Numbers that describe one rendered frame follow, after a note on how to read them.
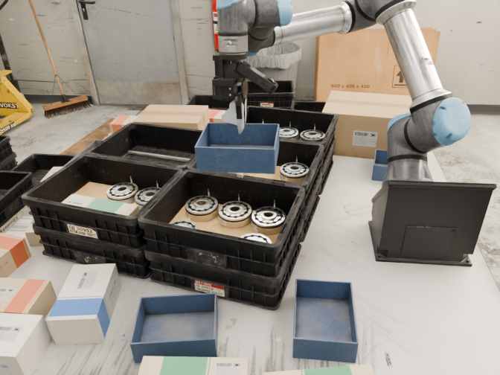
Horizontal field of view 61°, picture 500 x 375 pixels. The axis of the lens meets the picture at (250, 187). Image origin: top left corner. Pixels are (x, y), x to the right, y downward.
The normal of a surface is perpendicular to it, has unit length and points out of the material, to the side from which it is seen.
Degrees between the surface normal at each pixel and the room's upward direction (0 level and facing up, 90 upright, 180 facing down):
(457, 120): 59
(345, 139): 90
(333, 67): 78
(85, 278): 0
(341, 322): 0
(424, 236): 90
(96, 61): 90
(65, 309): 0
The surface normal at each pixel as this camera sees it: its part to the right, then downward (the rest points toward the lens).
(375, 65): -0.15, 0.33
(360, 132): -0.29, 0.51
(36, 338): 0.99, 0.03
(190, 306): 0.05, 0.52
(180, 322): -0.03, -0.85
